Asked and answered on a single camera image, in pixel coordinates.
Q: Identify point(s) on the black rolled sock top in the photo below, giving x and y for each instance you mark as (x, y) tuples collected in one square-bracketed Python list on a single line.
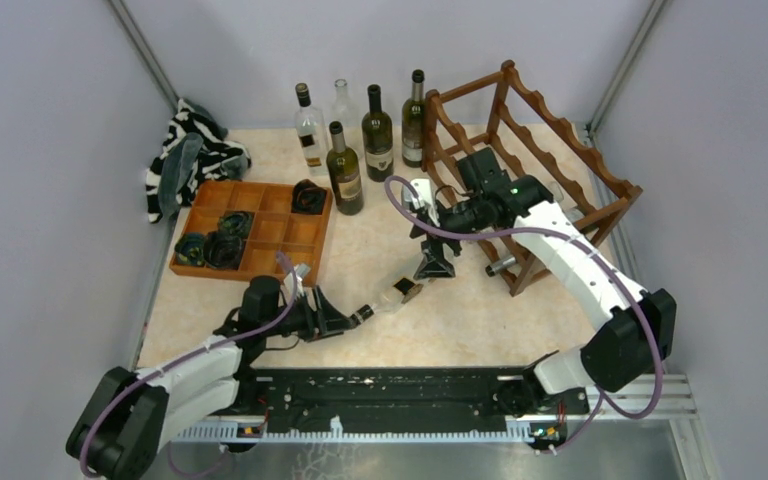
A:
[(308, 198)]

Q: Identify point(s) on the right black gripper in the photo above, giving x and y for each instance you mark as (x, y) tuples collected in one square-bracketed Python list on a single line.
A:
[(434, 263)]

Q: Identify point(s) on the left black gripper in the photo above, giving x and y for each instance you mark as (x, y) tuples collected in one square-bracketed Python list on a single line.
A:
[(333, 321)]

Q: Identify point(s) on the grey blue cloth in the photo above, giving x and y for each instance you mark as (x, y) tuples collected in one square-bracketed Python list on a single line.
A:
[(176, 170)]

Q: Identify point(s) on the dark green wine bottle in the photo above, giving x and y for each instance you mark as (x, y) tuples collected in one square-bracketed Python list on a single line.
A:
[(413, 111)]

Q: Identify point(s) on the orange wooden compartment tray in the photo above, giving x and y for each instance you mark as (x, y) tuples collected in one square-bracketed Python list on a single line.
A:
[(301, 238)]

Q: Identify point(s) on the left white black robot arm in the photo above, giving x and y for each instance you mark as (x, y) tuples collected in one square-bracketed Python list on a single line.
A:
[(132, 415)]

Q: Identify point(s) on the zebra striped cloth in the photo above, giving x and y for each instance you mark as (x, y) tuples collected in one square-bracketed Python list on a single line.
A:
[(220, 158)]

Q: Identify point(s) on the dark wine bottle black cap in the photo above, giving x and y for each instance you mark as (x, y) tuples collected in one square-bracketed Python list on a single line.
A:
[(377, 136)]

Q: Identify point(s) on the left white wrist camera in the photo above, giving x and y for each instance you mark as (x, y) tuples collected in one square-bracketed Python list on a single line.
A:
[(294, 280)]

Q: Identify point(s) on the olive wine bottle grey cap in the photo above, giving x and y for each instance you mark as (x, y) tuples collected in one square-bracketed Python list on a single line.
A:
[(572, 214)]

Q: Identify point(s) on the brown wooden wine rack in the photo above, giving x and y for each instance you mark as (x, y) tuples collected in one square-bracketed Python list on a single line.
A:
[(443, 138)]

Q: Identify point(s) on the dark rolled sock front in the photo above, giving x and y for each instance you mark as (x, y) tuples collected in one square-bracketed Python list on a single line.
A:
[(223, 251)]

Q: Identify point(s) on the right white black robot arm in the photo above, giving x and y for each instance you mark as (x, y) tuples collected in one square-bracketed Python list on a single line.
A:
[(633, 327)]

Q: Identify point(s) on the teal rolled sock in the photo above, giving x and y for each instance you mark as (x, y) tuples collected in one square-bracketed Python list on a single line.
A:
[(189, 250)]

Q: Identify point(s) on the green wine bottle silver neck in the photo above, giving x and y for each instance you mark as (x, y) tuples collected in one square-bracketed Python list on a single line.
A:
[(344, 172)]

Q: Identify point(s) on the dark rolled sock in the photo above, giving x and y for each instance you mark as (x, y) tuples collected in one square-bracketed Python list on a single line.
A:
[(236, 223), (223, 251)]

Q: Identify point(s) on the grey cable comb strip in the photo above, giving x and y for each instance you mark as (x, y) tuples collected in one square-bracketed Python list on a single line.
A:
[(231, 432)]

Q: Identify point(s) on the dark rolled sock middle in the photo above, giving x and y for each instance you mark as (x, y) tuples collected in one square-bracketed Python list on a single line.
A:
[(236, 223)]

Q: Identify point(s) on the slim clear glass bottle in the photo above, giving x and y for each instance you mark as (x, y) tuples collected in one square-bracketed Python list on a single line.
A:
[(557, 192)]

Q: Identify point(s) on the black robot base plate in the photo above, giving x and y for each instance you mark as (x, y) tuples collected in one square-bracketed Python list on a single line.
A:
[(417, 400)]

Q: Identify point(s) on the clear square spirit bottle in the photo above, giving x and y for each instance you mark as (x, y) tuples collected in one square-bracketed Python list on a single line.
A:
[(310, 128)]

